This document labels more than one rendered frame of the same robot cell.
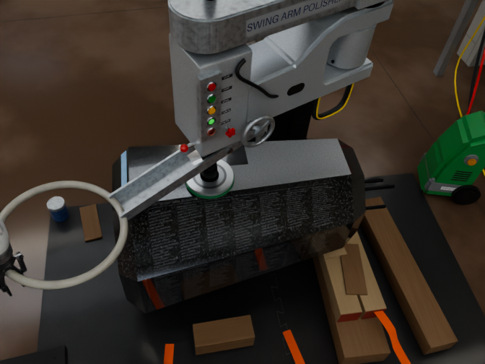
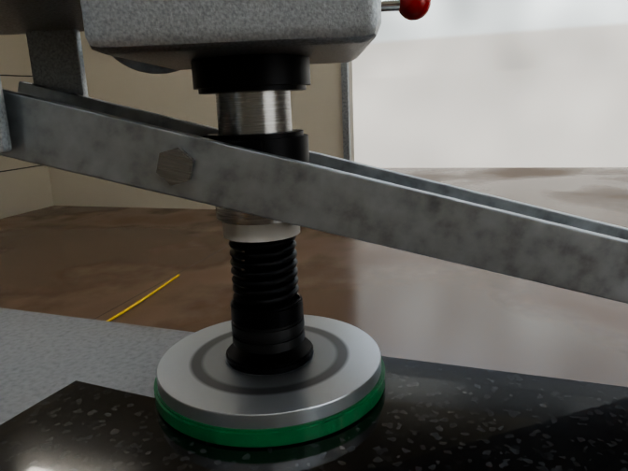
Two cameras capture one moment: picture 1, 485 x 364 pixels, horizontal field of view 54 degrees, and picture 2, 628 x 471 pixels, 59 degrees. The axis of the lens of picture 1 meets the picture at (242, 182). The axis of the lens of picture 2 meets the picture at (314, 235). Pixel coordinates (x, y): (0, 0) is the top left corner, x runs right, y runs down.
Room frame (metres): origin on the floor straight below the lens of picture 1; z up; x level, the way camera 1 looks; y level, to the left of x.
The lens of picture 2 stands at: (1.68, 0.49, 1.08)
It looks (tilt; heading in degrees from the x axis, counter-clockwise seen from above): 14 degrees down; 218
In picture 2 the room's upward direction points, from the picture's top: 2 degrees counter-clockwise
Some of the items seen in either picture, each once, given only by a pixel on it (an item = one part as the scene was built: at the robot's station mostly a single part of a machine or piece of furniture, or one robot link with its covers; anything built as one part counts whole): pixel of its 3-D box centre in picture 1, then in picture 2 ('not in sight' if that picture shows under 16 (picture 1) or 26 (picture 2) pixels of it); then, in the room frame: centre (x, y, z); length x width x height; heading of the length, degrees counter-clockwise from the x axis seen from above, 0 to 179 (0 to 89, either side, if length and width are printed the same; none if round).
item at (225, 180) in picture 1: (209, 175); (270, 360); (1.32, 0.15, 0.84); 0.21 x 0.21 x 0.01
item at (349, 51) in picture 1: (348, 37); not in sight; (1.72, -0.38, 1.34); 0.19 x 0.19 x 0.20
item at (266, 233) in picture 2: not in sight; (261, 214); (1.32, 0.15, 0.99); 0.07 x 0.07 x 0.04
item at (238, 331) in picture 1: (223, 334); not in sight; (0.91, 0.03, 0.07); 0.30 x 0.12 x 0.12; 105
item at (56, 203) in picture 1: (58, 209); not in sight; (1.58, 1.09, 0.08); 0.10 x 0.10 x 0.13
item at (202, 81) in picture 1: (208, 107); not in sight; (1.19, 0.13, 1.37); 0.08 x 0.03 x 0.28; 127
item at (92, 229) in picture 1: (90, 222); not in sight; (1.54, 0.89, 0.02); 0.25 x 0.10 x 0.01; 24
